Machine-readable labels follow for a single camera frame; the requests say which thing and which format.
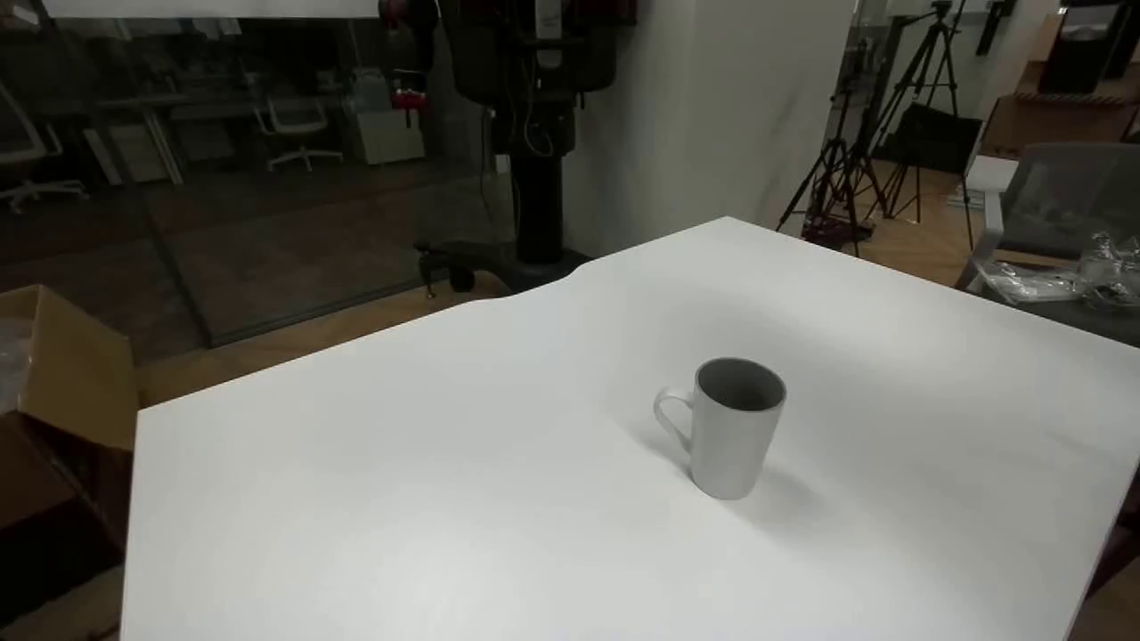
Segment white ceramic mug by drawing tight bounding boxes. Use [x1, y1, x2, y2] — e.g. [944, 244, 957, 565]
[650, 357, 786, 503]

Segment red and black robot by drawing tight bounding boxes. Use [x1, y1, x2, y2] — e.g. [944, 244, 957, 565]
[372, 0, 637, 293]

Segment white office chair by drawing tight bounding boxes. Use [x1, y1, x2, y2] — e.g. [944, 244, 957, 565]
[257, 97, 346, 172]
[0, 84, 85, 217]

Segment grey office chair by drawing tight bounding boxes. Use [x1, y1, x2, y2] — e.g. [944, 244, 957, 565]
[957, 143, 1140, 287]

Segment cardboard box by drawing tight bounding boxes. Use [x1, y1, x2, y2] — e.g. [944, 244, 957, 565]
[0, 282, 143, 533]

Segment crumpled clear plastic bag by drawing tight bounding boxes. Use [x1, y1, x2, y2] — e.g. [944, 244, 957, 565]
[977, 232, 1140, 312]

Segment white office chair left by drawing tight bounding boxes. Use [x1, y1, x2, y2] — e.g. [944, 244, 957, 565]
[0, 84, 85, 217]

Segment black camera tripod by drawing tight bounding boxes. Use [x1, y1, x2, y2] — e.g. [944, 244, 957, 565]
[776, 0, 980, 248]

